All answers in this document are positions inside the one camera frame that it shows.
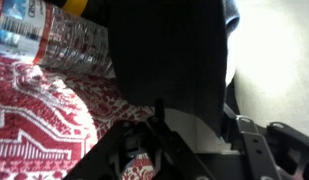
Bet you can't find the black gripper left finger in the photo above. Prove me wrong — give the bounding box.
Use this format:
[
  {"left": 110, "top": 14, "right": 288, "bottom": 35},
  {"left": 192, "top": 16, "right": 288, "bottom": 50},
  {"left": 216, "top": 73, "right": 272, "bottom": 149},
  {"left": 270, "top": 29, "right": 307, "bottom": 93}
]
[{"left": 153, "top": 98, "right": 167, "bottom": 126}]

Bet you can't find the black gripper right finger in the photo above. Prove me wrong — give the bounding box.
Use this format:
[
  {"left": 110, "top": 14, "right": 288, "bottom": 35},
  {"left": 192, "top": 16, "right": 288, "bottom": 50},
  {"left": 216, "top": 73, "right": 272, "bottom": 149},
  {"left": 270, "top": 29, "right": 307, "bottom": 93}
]
[{"left": 222, "top": 103, "right": 243, "bottom": 138}]

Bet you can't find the red patterned towel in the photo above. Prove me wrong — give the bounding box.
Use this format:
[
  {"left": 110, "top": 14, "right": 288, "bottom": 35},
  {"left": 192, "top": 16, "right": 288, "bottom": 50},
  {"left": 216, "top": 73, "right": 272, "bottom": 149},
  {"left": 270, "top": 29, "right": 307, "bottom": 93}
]
[{"left": 0, "top": 54, "right": 162, "bottom": 180}]

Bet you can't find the beige fabric sofa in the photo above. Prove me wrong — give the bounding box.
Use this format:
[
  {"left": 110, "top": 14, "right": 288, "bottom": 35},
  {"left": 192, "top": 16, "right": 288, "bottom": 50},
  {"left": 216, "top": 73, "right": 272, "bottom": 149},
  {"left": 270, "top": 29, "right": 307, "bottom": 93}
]
[{"left": 223, "top": 0, "right": 309, "bottom": 141}]

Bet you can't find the clear plastic water bottle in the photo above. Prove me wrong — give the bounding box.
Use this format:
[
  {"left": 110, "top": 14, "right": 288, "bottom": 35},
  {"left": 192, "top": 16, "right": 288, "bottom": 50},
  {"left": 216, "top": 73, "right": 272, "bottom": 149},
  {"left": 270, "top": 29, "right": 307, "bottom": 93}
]
[{"left": 0, "top": 0, "right": 117, "bottom": 79}]

